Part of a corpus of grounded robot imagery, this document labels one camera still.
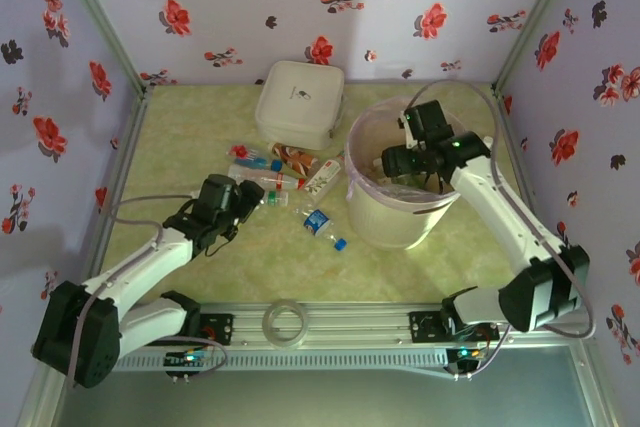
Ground clear bottle red flower label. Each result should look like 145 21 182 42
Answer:
228 145 285 174

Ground clear bottle red cap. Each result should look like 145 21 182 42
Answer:
228 165 307 192

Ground clear bottle green label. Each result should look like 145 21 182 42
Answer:
258 190 291 209

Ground brown label plastic bottle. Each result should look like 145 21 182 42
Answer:
271 141 321 179

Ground bottle blue label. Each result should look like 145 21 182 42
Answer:
291 200 349 253

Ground pink plastic bin liner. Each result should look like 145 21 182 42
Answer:
344 94 464 217

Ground cream plastic waste bin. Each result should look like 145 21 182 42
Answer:
344 94 464 252

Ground clear tape roll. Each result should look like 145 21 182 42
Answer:
261 298 307 348

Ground white lidded storage box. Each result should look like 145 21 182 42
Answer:
253 59 347 152

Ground small circuit board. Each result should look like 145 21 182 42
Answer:
446 345 485 382
163 348 214 384

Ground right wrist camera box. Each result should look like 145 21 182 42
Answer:
397 114 417 149

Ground right arm lilac cable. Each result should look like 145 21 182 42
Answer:
412 79 597 381

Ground arm lilac cable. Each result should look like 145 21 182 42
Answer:
67 190 229 391
412 79 597 381

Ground left arm lilac cable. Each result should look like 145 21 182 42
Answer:
67 190 229 391

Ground aluminium frame post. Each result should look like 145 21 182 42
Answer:
49 0 154 96
492 0 586 96

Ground grey slotted cable duct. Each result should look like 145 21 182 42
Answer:
112 349 451 373

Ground aluminium front rail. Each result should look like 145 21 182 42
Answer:
47 302 599 351

